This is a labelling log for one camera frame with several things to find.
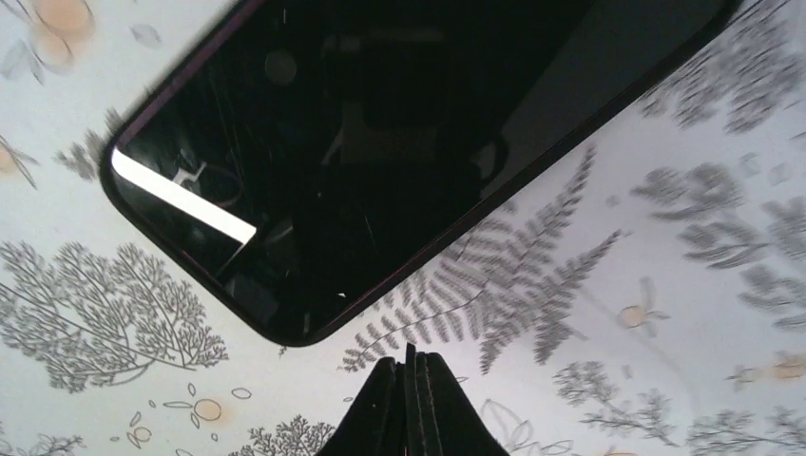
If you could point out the floral patterned table mat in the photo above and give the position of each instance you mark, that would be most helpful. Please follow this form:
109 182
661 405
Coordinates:
643 296

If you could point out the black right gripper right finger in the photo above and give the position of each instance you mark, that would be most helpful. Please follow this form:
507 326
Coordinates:
440 420

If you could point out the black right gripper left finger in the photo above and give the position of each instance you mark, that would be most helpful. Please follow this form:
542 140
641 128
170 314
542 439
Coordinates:
373 424

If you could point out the black smartphone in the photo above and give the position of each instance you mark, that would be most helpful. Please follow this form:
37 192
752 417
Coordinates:
307 156

